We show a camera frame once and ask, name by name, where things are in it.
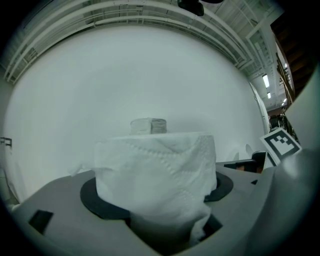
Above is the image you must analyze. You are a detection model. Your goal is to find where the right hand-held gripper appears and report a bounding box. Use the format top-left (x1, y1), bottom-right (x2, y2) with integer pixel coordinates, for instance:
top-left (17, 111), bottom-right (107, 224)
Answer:
top-left (223, 128), bottom-right (303, 175)

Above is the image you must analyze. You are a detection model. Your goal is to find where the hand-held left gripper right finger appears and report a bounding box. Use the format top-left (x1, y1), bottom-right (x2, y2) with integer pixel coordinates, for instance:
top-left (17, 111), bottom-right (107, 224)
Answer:
top-left (194, 146), bottom-right (320, 256)

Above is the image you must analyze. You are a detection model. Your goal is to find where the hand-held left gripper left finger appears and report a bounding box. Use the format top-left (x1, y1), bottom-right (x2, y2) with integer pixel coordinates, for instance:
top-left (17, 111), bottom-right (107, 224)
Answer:
top-left (37, 217), bottom-right (164, 256)

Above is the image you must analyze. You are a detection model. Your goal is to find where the black toilet paper holder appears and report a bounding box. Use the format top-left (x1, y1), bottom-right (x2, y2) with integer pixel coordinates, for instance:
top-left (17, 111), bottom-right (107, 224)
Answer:
top-left (79, 117), bottom-right (235, 221)

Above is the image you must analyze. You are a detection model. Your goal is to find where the white toilet paper roll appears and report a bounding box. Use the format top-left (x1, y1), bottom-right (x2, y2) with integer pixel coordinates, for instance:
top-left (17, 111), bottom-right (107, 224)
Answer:
top-left (67, 131), bottom-right (218, 246)

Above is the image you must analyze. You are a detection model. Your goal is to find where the dark background furniture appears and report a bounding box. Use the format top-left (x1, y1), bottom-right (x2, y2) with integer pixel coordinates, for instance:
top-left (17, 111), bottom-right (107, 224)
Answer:
top-left (267, 106), bottom-right (298, 141)

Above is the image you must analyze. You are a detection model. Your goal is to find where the brown wooden structure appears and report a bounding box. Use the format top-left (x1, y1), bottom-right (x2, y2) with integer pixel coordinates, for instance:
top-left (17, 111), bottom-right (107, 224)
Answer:
top-left (270, 12), bottom-right (313, 103)

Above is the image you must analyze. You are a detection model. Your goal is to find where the black overhead device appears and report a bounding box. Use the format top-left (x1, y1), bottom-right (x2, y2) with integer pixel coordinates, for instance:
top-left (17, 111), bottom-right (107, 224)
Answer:
top-left (176, 0), bottom-right (224, 17)

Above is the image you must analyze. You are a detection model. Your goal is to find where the metal wall rack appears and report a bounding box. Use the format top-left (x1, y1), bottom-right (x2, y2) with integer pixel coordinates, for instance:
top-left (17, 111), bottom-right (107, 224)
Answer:
top-left (0, 136), bottom-right (13, 149)

